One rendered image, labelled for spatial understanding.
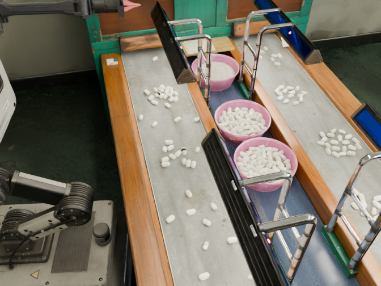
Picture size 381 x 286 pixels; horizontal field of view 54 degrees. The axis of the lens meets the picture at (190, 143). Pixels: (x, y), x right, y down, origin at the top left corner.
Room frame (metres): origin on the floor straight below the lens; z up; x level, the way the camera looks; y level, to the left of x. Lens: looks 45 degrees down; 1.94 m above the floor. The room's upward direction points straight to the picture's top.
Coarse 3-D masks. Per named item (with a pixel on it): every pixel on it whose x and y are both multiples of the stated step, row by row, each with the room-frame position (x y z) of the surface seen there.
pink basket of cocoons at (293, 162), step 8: (240, 144) 1.16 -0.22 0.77; (248, 144) 1.18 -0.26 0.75; (256, 144) 1.19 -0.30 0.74; (264, 144) 1.19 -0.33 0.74; (272, 144) 1.18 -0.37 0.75; (280, 144) 1.17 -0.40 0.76; (288, 152) 1.13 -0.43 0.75; (296, 160) 1.07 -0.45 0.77; (296, 168) 1.02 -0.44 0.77; (256, 184) 0.96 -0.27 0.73; (264, 184) 0.95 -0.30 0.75; (272, 184) 0.94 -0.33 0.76; (280, 184) 0.96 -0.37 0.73
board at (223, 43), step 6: (180, 42) 2.02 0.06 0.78; (216, 42) 2.02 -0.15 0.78; (222, 42) 2.02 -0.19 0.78; (228, 42) 2.02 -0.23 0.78; (216, 48) 1.95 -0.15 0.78; (222, 48) 1.95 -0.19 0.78; (228, 48) 1.95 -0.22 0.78; (234, 48) 1.95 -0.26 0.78; (186, 54) 1.88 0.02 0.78; (192, 54) 1.88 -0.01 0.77
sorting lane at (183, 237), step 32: (128, 64) 1.84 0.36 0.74; (160, 64) 1.84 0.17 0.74; (160, 128) 1.30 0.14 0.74; (192, 128) 1.30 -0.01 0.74; (192, 160) 1.09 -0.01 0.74; (160, 192) 0.92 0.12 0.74; (192, 192) 0.92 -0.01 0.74; (160, 224) 0.77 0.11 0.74; (192, 224) 0.77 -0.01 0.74; (224, 224) 0.77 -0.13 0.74; (192, 256) 0.64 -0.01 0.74; (224, 256) 0.64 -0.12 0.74
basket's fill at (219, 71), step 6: (204, 66) 1.82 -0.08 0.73; (216, 66) 1.82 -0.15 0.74; (222, 66) 1.82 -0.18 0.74; (228, 66) 1.83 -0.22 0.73; (204, 72) 1.77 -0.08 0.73; (210, 72) 1.76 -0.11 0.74; (216, 72) 1.77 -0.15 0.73; (222, 72) 1.77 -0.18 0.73; (228, 72) 1.76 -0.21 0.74; (234, 72) 1.78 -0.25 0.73; (210, 78) 1.71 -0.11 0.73; (216, 78) 1.70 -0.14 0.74; (222, 78) 1.71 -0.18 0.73
